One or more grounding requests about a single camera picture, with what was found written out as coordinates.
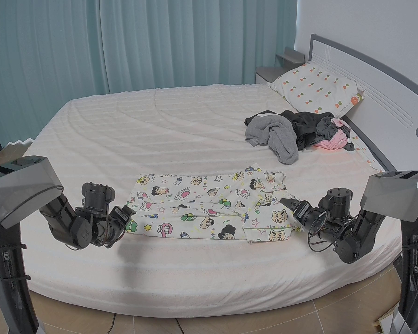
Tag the bed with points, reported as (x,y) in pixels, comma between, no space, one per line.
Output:
(160,134)

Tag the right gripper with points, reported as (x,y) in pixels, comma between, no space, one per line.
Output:
(304,214)

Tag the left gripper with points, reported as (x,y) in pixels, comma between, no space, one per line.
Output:
(123,216)

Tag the grey bedside table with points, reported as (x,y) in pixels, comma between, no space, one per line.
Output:
(268,73)

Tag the grey garment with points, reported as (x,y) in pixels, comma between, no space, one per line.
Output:
(282,141)

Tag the white printed pillow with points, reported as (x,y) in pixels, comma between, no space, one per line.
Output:
(317,85)

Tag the pile of clothes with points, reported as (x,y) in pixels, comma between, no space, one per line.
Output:
(310,127)

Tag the white printed pyjama top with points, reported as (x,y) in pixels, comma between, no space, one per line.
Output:
(202,204)

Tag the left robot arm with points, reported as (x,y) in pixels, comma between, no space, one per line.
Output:
(24,186)

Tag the blue-green curtain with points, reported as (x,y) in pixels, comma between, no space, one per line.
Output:
(160,30)

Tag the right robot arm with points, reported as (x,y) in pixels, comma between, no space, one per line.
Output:
(393,193)

